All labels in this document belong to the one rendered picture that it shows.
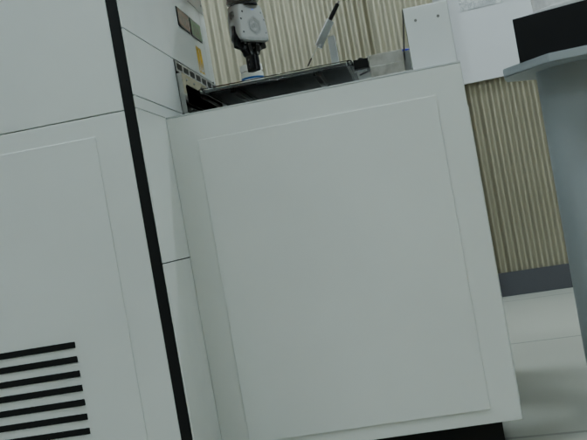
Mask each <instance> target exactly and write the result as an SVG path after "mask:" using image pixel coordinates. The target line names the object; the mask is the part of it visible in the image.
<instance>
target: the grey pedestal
mask: <svg viewBox="0 0 587 440"><path fill-rule="evenodd" d="M503 75H504V79H505V80H506V81H507V82H514V81H523V80H534V79H536V82H537V86H538V92H539V97H540V102H541V107H542V117H543V121H544V126H545V132H546V136H547V142H548V147H549V156H550V161H551V166H552V171H553V176H554V181H555V186H556V196H557V201H558V206H559V211H560V216H561V221H562V227H563V235H564V241H565V245H566V251H567V256H568V260H569V266H570V275H571V280H572V285H573V291H574V295H575V301H576V306H577V315H578V320H579V325H580V330H581V335H582V340H583V345H584V354H585V360H586V365H587V45H583V46H578V47H575V48H570V49H566V50H562V51H558V52H551V53H547V54H544V55H542V56H539V57H537V58H532V59H530V60H527V61H525V62H522V63H520V64H517V65H513V66H510V67H508V68H506V69H503Z"/></svg>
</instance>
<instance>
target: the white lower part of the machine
mask: <svg viewBox="0 0 587 440"><path fill-rule="evenodd" d="M0 440H222V437H221V433H220V428H219V422H218V413H217V408H216V403H215V397H214V393H213V387H212V382H211V373H210V368H209V362H208V357H207V353H206V347H205V342H204V333H203V328H202V322H201V317H200V312H199V307H198V302H197V293H196V287H195V282H194V277H193V272H192V267H191V262H190V253H189V247H188V242H187V237H186V232H185V227H184V221H183V213H182V207H181V202H180V197H179V192H178V187H177V181H176V172H175V167H174V162H173V157H172V152H171V146H170V141H169V132H168V127H167V121H166V118H163V117H161V116H158V115H155V114H153V113H149V112H146V111H143V110H141V109H138V108H131V109H127V110H124V111H122V112H118V113H110V114H105V115H100V116H95V117H91V118H86V119H82V120H74V121H69V122H65V123H60V124H56V125H51V126H47V127H38V128H33V129H29V130H24V131H20V132H16V133H11V134H3V135H0Z"/></svg>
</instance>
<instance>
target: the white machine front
mask: <svg viewBox="0 0 587 440"><path fill-rule="evenodd" d="M105 1H106V6H107V15H108V21H109V26H110V31H111V36H112V41H113V47H114V55H115V61H116V66H117V72H118V76H119V81H120V87H121V96H122V101H123V106H124V110H127V109H131V108H138V109H141V110H143V111H146V112H149V113H153V114H155V115H158V116H161V117H163V118H168V117H172V116H177V115H181V114H183V110H182V106H181V101H180V95H179V91H178V85H177V80H176V73H177V71H176V68H175V63H174V60H176V61H177V62H179V63H181V64H182V65H185V66H186V67H188V68H189V69H191V70H192V71H193V72H196V73H197V74H199V75H200V76H202V77H204V78H205V79H207V80H209V81H210V82H211V83H213V84H216V83H215V79H214V73H213V68H212V63H211V54H210V48H209V43H208V38H207V33H206V28H205V22H204V14H203V8H202V4H201V0H105ZM177 9H179V10H180V11H181V12H182V13H183V14H185V15H186V16H187V17H188V19H189V24H190V32H189V31H188V30H187V29H185V28H184V27H183V26H182V25H180V23H179V17H178V13H177ZM190 20H192V21H193V22H194V23H195V24H197V25H198V26H199V27H200V31H201V35H202V40H203V42H202V41H201V40H200V39H199V38H197V37H196V36H195V35H193V34H192V29H191V23H190ZM196 46H197V47H198V48H199V49H201V53H202V59H203V63H204V72H205V75H204V74H202V72H203V70H202V72H200V70H199V64H198V60H197V50H196ZM186 90H187V94H188V96H190V97H192V98H194V99H196V100H199V101H201V102H203V103H204V104H206V105H208V106H209V107H210V109H212V108H217V107H215V106H213V105H212V104H210V103H208V102H206V101H204V100H201V98H200V96H199V95H197V94H195V93H193V92H191V91H189V90H188V89H186Z"/></svg>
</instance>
